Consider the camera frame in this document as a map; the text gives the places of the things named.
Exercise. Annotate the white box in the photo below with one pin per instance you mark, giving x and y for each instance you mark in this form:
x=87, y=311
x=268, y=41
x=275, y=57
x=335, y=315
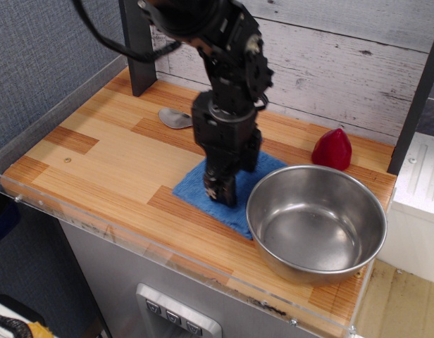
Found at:
x=409, y=244

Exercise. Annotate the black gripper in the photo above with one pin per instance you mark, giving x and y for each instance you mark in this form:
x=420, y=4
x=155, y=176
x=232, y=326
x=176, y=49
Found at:
x=231, y=143

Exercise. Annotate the dark grey right post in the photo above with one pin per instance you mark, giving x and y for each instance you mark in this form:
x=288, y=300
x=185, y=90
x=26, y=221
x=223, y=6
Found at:
x=411, y=122

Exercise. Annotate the dark grey post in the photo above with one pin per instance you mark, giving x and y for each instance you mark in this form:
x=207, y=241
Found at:
x=411, y=122
x=137, y=36

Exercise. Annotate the silver metal bowl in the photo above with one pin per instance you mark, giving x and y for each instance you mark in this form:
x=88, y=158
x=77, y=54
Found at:
x=315, y=225

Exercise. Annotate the dark grey left post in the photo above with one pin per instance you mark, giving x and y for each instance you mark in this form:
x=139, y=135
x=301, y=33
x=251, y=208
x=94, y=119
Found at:
x=137, y=36

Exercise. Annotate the clear acrylic table guard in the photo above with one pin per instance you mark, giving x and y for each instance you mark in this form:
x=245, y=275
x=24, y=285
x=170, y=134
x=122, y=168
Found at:
x=83, y=149

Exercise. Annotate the red plastic toy fruit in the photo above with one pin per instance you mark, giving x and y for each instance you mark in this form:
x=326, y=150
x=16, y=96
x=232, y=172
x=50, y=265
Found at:
x=333, y=150

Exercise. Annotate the spoon with blue handle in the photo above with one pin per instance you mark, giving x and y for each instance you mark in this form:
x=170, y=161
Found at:
x=176, y=119

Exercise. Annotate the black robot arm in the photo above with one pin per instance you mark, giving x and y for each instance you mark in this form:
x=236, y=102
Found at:
x=228, y=40

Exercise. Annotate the silver cabinet with button panel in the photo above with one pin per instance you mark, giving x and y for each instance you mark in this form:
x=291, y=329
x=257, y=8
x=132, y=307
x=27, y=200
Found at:
x=113, y=274

